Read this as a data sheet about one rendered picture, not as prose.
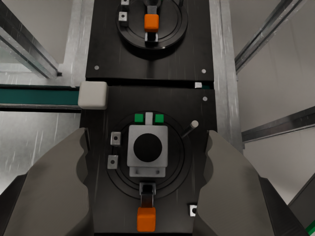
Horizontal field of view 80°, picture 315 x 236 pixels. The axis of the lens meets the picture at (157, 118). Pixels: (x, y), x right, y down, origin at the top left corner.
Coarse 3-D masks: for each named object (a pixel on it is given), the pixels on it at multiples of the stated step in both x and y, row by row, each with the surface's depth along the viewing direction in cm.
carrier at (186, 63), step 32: (96, 0) 39; (128, 0) 35; (160, 0) 33; (192, 0) 40; (96, 32) 37; (128, 32) 35; (160, 32) 35; (192, 32) 38; (96, 64) 35; (128, 64) 36; (160, 64) 36; (192, 64) 36
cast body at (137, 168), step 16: (144, 128) 21; (160, 128) 21; (128, 144) 21; (144, 144) 20; (160, 144) 20; (128, 160) 20; (144, 160) 19; (160, 160) 20; (144, 176) 23; (160, 176) 23
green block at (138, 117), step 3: (135, 114) 26; (138, 114) 26; (141, 114) 26; (135, 117) 26; (138, 117) 26; (141, 117) 26; (135, 120) 26; (138, 120) 26; (141, 120) 26; (135, 123) 27; (138, 123) 27; (141, 123) 27
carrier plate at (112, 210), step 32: (128, 96) 34; (160, 96) 34; (192, 96) 34; (96, 128) 32; (96, 160) 31; (192, 160) 32; (96, 192) 30; (192, 192) 30; (96, 224) 29; (128, 224) 29; (160, 224) 29; (192, 224) 29
